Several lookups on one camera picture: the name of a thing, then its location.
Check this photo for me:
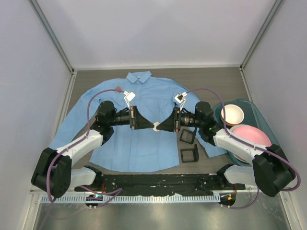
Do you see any blue button-up shirt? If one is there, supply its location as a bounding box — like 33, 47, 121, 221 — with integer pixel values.
49, 70, 226, 173

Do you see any orange painted round brooch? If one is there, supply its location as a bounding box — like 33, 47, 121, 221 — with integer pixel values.
153, 122, 160, 132

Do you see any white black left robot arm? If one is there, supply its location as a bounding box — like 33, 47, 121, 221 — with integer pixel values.
31, 101, 154, 199

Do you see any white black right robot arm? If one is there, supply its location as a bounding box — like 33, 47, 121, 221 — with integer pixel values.
157, 102, 299, 197

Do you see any pink blossom round brooch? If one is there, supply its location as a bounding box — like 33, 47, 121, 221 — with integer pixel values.
115, 86, 123, 93

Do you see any teal plastic bin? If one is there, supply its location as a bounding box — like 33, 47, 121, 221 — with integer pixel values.
212, 99, 280, 166

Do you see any white bowl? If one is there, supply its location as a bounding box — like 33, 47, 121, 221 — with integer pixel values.
220, 104, 245, 126

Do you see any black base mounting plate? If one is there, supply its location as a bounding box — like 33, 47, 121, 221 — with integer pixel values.
87, 173, 246, 196

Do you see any pink plate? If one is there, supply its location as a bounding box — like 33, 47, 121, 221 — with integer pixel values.
230, 125, 272, 147

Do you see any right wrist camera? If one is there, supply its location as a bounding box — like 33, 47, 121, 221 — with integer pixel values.
174, 92, 187, 111

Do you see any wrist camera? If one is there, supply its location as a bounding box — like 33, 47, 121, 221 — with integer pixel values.
174, 92, 187, 111
124, 91, 136, 108

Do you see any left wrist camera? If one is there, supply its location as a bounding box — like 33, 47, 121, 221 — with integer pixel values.
124, 91, 136, 108

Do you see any black square frame upper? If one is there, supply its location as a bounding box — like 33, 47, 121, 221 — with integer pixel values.
179, 129, 196, 144

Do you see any black square frame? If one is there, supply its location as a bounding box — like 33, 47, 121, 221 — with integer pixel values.
180, 144, 199, 163
179, 129, 196, 144

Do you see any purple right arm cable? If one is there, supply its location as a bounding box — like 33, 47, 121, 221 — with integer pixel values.
182, 87, 302, 209

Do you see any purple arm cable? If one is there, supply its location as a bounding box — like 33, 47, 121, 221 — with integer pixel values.
182, 87, 302, 209
47, 88, 125, 208

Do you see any black square frame lower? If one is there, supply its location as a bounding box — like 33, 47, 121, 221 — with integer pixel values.
180, 144, 199, 163

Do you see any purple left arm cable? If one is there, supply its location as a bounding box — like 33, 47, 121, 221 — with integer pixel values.
47, 88, 125, 208

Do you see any white slotted cable duct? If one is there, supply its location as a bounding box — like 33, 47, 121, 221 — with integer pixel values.
55, 193, 220, 204

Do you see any aluminium frame rail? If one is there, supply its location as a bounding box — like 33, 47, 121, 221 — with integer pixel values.
30, 172, 293, 194

